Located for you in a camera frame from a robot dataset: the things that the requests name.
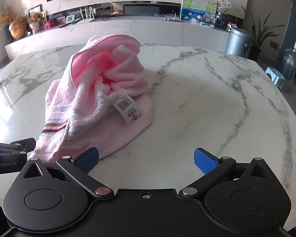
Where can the white desk thermometer display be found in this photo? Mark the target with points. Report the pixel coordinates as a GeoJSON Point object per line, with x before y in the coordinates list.
{"type": "Point", "coordinates": [70, 19]}

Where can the small photo card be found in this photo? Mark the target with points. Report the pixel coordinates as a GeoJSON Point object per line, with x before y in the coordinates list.
{"type": "Point", "coordinates": [207, 24]}

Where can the blue water bottle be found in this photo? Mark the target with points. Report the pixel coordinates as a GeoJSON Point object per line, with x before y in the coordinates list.
{"type": "Point", "coordinates": [290, 63]}

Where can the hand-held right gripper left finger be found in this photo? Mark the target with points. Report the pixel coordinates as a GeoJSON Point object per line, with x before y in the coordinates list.
{"type": "Point", "coordinates": [87, 160]}

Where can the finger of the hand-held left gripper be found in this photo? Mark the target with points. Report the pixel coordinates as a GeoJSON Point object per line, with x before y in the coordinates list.
{"type": "Point", "coordinates": [17, 146]}

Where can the silver trash can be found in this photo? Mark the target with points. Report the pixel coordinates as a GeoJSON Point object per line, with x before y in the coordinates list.
{"type": "Point", "coordinates": [238, 43]}

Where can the black and white figurine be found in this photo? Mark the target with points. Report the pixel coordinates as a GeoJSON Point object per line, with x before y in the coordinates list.
{"type": "Point", "coordinates": [231, 27]}

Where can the light wooden picture frame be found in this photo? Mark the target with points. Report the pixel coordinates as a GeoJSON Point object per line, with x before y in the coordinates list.
{"type": "Point", "coordinates": [44, 17]}

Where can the white router with antennas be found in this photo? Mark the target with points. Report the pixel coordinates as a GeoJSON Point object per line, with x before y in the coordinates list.
{"type": "Point", "coordinates": [85, 19]}

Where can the dark flower vase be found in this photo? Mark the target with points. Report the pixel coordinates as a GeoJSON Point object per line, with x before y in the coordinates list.
{"type": "Point", "coordinates": [7, 34]}

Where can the marble television console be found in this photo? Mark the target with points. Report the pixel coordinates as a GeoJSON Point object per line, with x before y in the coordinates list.
{"type": "Point", "coordinates": [143, 30]}

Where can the dark glass jar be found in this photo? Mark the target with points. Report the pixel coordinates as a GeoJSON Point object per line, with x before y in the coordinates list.
{"type": "Point", "coordinates": [221, 21]}

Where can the pink towel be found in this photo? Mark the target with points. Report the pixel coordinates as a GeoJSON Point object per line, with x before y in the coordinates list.
{"type": "Point", "coordinates": [88, 91]}

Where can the lotus pond painting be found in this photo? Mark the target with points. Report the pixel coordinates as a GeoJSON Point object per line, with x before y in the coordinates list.
{"type": "Point", "coordinates": [194, 9]}

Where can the black picture frame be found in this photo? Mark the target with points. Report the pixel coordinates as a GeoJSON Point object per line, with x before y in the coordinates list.
{"type": "Point", "coordinates": [32, 8]}

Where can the wooden gourd ornament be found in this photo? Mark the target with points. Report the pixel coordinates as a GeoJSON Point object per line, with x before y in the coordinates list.
{"type": "Point", "coordinates": [18, 28]}

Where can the small blue plastic stool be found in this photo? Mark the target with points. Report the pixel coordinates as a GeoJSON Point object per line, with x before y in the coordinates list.
{"type": "Point", "coordinates": [275, 75]}

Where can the brown teddy bear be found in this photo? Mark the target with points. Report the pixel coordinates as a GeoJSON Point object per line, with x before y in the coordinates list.
{"type": "Point", "coordinates": [35, 22]}

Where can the dried flower bunch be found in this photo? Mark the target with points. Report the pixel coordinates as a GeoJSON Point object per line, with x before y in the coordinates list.
{"type": "Point", "coordinates": [4, 16]}

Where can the potted green plant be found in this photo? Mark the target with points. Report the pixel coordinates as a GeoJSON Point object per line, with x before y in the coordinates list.
{"type": "Point", "coordinates": [257, 35]}

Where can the round paper fan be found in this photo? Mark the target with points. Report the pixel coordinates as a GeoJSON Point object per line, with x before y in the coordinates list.
{"type": "Point", "coordinates": [224, 5]}

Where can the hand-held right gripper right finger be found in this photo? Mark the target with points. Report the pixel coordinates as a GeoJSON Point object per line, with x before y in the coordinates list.
{"type": "Point", "coordinates": [205, 161]}

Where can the red gift box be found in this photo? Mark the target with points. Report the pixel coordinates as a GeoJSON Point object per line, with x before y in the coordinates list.
{"type": "Point", "coordinates": [49, 25]}
{"type": "Point", "coordinates": [60, 21]}

